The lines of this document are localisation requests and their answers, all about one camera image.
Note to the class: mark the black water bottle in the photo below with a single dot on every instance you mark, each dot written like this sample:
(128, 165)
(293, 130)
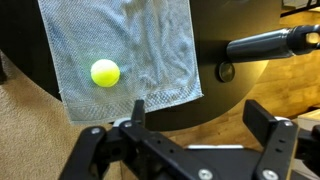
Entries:
(277, 44)

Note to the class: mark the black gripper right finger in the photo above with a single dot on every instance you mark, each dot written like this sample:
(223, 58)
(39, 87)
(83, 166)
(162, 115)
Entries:
(278, 139)

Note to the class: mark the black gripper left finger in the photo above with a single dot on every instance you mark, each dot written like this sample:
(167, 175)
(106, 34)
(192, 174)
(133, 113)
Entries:
(149, 155)

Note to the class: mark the yellow-green tennis ball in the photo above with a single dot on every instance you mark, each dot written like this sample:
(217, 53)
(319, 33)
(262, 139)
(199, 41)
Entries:
(105, 73)

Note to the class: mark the blue-grey towel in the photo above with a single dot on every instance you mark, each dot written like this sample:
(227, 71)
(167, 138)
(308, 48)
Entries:
(151, 41)

